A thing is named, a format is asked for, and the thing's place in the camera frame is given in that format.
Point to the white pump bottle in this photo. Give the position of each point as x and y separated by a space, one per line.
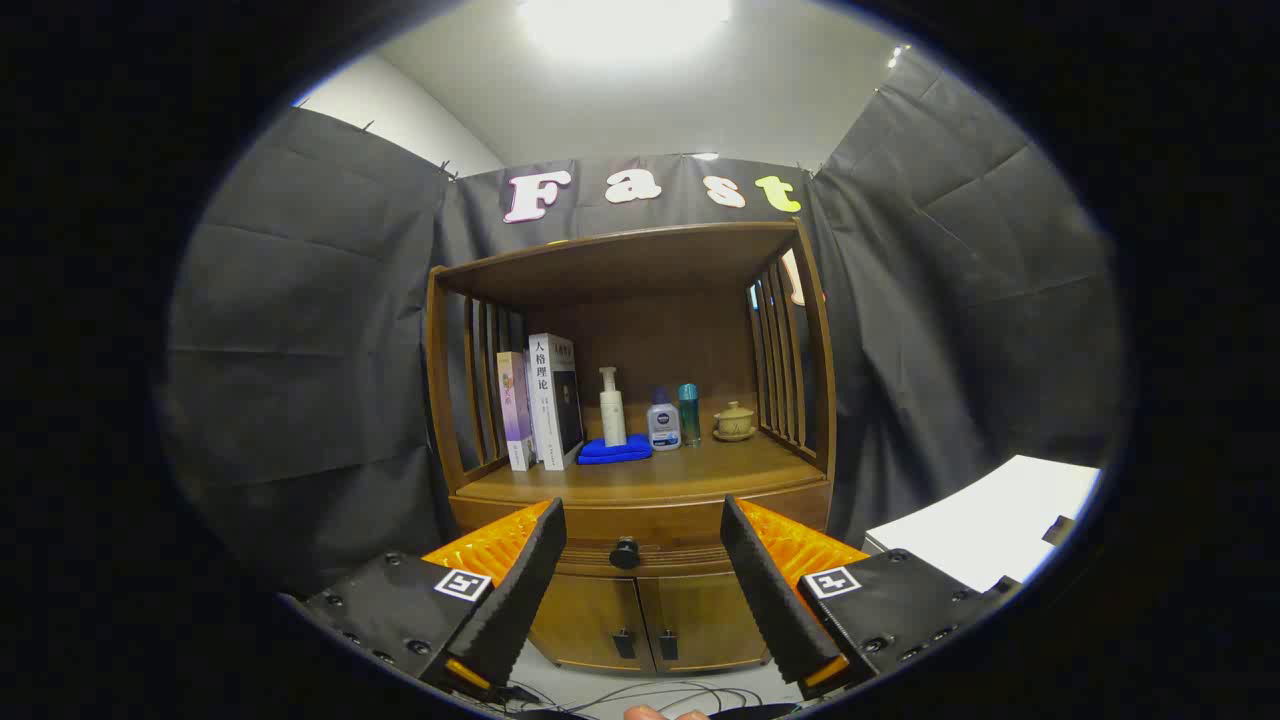
612 415

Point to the wooden countertop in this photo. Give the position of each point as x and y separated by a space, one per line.
700 470

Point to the wooden cabinet door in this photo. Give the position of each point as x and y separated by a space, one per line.
705 620
590 620

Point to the white bottle with blue cap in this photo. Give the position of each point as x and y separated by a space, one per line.
664 430

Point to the blue folded cloth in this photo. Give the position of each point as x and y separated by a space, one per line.
612 452

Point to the beige saucer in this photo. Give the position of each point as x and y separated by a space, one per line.
735 437

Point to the beige lidded teacup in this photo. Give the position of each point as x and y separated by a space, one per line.
735 420

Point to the wooden cabinet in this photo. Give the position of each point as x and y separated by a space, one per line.
640 260

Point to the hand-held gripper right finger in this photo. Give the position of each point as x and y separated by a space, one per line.
770 590

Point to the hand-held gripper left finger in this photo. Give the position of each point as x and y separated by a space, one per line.
520 590

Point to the white board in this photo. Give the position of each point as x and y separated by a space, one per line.
990 520

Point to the wooden drawer with black knob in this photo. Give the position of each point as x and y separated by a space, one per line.
650 522

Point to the teal glass bottle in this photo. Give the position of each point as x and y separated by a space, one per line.
689 418

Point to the pink purple book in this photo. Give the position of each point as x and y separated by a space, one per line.
514 410

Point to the white book with dark cover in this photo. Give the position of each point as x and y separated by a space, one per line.
545 400

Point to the ceiling light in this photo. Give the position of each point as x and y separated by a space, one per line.
620 25

